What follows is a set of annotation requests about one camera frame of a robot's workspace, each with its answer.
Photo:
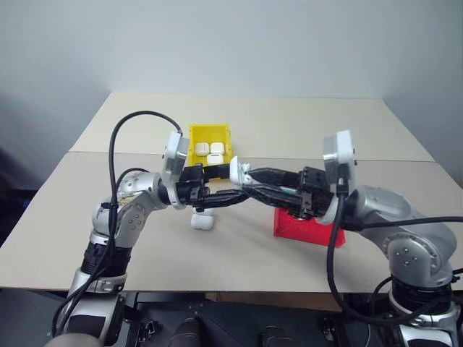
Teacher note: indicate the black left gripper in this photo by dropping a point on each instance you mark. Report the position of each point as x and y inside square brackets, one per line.
[191, 188]

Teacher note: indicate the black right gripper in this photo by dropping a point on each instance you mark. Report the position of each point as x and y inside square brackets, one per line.
[314, 195]

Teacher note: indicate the white earbud case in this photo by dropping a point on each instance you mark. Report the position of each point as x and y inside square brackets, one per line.
[234, 171]
[202, 221]

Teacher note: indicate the white earbud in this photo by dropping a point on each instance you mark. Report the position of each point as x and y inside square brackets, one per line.
[247, 168]

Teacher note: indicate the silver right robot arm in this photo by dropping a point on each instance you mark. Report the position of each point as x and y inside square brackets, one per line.
[405, 235]

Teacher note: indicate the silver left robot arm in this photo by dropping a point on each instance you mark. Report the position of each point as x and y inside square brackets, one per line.
[130, 209]

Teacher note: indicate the red plastic bin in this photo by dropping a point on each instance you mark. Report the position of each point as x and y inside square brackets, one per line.
[300, 231]

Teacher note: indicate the yellow plastic bin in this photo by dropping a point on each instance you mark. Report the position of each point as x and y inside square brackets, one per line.
[202, 134]

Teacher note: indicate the dark rounded shape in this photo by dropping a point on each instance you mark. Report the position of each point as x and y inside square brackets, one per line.
[188, 334]

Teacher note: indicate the grey rounded robot part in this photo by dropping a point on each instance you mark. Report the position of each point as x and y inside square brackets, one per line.
[74, 341]

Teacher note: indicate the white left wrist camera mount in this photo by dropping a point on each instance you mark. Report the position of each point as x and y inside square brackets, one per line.
[173, 159]

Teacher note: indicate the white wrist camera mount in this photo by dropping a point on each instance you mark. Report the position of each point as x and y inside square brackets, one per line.
[341, 152]
[173, 159]

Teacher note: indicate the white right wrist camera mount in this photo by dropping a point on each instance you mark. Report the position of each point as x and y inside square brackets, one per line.
[341, 152]

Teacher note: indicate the black under-table base frame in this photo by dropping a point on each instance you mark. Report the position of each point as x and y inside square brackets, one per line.
[235, 318]

